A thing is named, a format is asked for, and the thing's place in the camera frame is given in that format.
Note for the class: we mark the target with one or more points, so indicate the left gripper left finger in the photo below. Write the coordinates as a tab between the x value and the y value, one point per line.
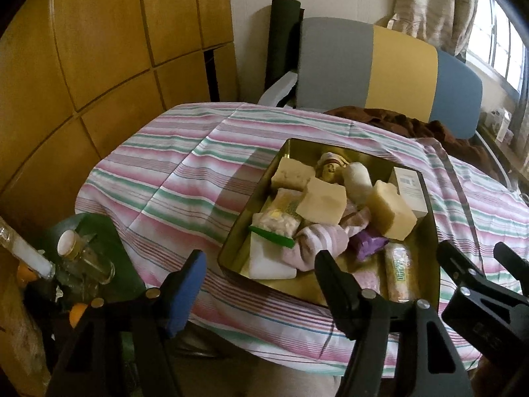
180	290

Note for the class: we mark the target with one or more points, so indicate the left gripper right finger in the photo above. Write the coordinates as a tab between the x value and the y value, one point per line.
349	309

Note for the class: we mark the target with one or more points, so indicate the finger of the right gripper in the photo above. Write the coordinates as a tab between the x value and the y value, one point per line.
463	264
517	266

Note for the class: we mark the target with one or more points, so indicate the purple small object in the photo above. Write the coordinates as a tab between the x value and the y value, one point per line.
366	243

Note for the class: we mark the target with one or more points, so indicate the yellow labelled snack packet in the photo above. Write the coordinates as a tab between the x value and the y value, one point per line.
402	285

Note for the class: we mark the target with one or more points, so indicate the pink striped sock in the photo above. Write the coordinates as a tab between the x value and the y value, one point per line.
314	238

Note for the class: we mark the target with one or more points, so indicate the white foam block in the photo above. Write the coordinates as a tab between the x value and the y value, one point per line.
265	261

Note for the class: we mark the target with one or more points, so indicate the yellow sponge block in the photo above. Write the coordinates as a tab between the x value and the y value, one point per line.
390	214
322	202

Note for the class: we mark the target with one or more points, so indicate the white cardboard box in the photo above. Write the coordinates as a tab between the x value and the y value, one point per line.
408	185

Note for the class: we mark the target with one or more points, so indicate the cream sock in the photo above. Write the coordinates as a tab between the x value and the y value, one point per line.
357	182

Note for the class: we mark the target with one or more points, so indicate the small doll with hat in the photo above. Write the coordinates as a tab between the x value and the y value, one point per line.
330	167

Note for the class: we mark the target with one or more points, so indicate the glass jar with lid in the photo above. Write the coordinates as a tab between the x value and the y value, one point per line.
80	259

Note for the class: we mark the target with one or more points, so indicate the dark brown blanket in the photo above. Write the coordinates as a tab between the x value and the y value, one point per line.
468	151

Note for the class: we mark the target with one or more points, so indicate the white carton on desk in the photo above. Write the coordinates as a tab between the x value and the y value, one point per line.
502	124

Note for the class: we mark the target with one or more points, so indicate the window with metal bars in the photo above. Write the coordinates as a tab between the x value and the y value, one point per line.
496	46

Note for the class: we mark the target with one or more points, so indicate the grey yellow blue headboard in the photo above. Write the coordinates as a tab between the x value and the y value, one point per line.
349	63

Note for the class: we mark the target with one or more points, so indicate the yellow wooden wardrobe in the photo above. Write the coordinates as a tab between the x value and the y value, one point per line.
79	77

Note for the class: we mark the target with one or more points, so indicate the beige patterned left curtain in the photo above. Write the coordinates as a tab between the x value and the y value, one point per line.
444	24

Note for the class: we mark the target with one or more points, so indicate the black rolled mat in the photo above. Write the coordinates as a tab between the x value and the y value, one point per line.
283	49

